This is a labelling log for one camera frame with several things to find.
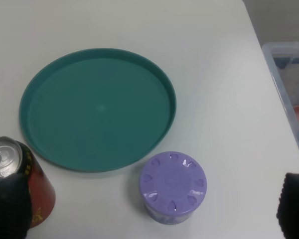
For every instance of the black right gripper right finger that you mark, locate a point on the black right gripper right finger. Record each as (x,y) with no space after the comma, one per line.
(288,209)

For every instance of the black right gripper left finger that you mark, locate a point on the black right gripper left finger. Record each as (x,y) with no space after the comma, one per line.
(15,207)

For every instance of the red soda can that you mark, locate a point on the red soda can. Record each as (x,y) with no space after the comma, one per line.
(17,158)

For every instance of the teal round plate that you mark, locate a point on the teal round plate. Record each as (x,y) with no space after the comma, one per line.
(97,110)

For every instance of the purple lidded round container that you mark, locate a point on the purple lidded round container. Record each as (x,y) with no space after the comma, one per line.
(172,186)

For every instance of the clear plastic storage bin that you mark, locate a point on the clear plastic storage bin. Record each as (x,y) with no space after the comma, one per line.
(282,59)

